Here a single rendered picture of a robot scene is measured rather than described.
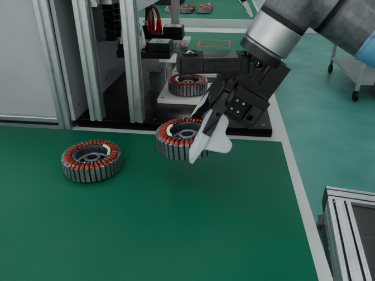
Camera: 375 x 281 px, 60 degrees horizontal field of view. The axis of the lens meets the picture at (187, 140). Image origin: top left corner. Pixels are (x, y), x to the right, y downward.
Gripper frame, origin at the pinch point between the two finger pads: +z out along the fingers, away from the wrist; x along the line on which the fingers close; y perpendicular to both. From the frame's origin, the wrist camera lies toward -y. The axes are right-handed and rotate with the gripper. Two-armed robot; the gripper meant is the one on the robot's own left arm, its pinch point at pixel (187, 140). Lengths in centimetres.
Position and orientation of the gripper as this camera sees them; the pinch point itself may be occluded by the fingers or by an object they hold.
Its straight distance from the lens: 58.7
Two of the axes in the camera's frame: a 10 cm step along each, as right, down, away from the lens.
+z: -5.0, 7.6, 4.2
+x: 0.0, -4.8, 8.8
